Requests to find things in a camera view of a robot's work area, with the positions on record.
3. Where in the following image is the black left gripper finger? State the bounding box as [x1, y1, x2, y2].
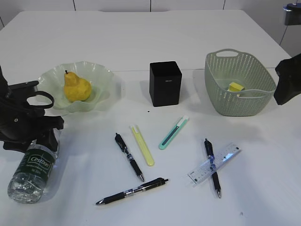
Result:
[37, 129, 58, 153]

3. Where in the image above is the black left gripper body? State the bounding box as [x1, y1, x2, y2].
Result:
[0, 81, 64, 151]

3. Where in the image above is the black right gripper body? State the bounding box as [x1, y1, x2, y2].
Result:
[274, 54, 301, 105]

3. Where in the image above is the clear water bottle green label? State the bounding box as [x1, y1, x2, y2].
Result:
[8, 143, 59, 204]

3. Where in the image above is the yellow waste paper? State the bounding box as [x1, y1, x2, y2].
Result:
[227, 82, 245, 92]

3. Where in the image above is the yellow pear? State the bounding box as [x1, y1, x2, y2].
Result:
[63, 70, 92, 102]

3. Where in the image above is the mint green utility knife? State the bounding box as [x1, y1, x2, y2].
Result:
[158, 115, 189, 150]

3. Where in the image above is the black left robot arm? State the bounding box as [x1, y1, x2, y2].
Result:
[0, 73, 64, 153]

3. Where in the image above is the green woven plastic basket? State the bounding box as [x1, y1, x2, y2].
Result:
[205, 49, 277, 117]

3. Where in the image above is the black pen beside highlighter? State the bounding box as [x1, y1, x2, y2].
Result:
[115, 133, 145, 182]

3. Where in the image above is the pale green wavy glass plate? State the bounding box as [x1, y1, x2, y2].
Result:
[37, 61, 114, 116]

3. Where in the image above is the yellow highlighter pen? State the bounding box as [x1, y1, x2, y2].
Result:
[130, 125, 155, 167]

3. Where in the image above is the black pen under ruler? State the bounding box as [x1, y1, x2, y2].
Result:
[204, 138, 222, 198]

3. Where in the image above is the black pen lying near front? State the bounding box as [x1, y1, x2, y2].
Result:
[95, 178, 169, 206]

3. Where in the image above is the black square pen holder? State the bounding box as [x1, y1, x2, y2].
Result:
[149, 61, 182, 107]

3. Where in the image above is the clear plastic ruler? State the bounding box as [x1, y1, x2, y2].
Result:
[187, 142, 242, 187]

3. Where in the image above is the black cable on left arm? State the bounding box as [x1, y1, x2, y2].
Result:
[25, 91, 55, 111]

